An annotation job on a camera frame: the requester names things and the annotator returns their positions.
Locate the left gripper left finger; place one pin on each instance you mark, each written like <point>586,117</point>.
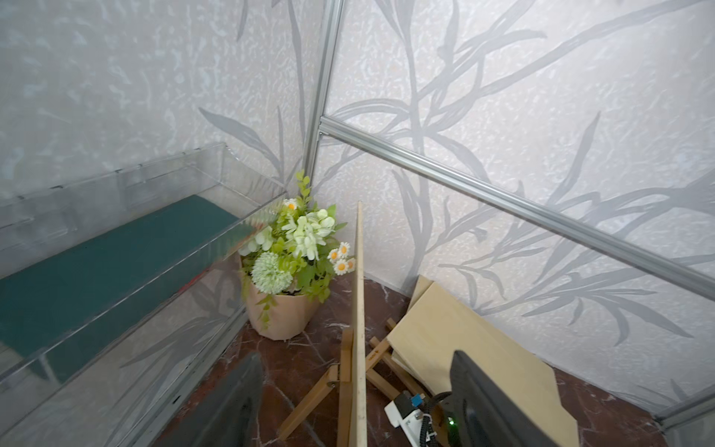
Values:
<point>226,416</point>

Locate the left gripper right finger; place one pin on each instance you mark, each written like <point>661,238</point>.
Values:
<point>483,413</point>

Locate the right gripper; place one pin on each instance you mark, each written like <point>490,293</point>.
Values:
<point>441,425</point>

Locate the wooden easel frame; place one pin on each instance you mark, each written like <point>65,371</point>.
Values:
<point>350,377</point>

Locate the wooden board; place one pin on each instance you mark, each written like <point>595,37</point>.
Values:
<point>358,324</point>
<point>422,284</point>
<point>438,324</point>

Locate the potted artificial flowers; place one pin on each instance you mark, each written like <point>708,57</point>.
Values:
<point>287,267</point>

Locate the clear acrylic shelf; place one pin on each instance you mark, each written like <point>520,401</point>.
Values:
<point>123,394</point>

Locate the green mat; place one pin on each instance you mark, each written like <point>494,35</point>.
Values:
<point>75,304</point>

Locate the aluminium frame crossbar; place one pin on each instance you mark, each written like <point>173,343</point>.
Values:
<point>621,250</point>

